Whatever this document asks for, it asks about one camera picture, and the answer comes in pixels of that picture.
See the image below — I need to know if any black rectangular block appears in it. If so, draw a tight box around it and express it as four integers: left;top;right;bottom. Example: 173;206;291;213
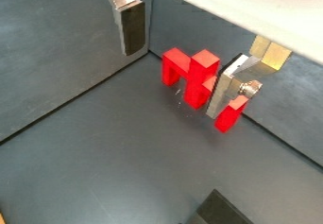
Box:
186;189;254;224

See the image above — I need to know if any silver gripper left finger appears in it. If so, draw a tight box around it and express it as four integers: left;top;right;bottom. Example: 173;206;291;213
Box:
108;0;146;56

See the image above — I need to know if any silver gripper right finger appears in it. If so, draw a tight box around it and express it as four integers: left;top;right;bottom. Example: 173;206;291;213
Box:
206;35;291;119

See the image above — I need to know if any red bridge-shaped block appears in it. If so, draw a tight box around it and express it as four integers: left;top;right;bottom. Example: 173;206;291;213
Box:
162;47;249;132

